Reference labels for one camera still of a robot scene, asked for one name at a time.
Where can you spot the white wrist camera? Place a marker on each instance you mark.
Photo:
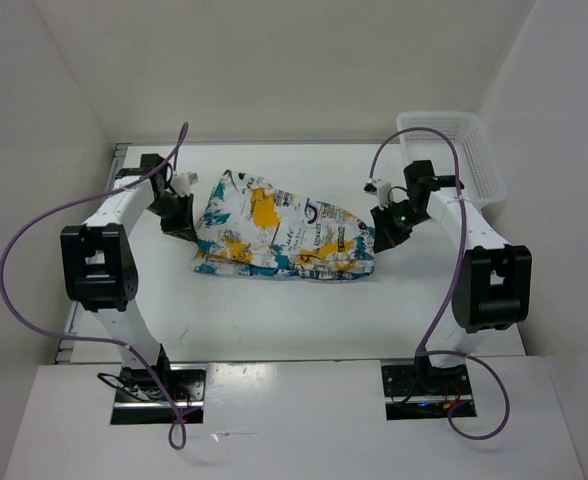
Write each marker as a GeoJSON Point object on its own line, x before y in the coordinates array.
{"type": "Point", "coordinates": [182, 183]}
{"type": "Point", "coordinates": [381, 189]}

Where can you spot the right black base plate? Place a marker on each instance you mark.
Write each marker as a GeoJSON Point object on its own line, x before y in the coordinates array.
{"type": "Point", "coordinates": [413, 395]}

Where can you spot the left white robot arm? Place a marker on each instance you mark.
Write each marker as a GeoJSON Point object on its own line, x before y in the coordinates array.
{"type": "Point", "coordinates": [99, 267]}

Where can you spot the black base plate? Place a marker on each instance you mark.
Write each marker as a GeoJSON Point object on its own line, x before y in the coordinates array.
{"type": "Point", "coordinates": [147, 406]}
{"type": "Point", "coordinates": [413, 395]}

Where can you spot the white plastic mesh basket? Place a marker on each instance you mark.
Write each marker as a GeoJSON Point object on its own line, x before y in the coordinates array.
{"type": "Point", "coordinates": [479, 169]}

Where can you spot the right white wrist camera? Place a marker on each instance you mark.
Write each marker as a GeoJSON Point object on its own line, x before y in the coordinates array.
{"type": "Point", "coordinates": [381, 189]}

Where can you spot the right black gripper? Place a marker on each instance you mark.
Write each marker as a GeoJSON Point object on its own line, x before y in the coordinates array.
{"type": "Point", "coordinates": [386, 235]}

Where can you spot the colourful printed shorts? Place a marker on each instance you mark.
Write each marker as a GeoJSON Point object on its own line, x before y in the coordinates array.
{"type": "Point", "coordinates": [250, 228]}

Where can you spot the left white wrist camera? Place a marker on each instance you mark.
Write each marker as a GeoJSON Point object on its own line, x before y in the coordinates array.
{"type": "Point", "coordinates": [182, 183]}

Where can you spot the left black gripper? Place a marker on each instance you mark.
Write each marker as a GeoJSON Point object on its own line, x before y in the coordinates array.
{"type": "Point", "coordinates": [183, 226]}

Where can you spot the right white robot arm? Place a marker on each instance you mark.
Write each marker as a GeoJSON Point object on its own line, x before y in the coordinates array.
{"type": "Point", "coordinates": [490, 289]}

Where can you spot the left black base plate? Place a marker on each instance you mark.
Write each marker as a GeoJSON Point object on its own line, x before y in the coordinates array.
{"type": "Point", "coordinates": [147, 406]}

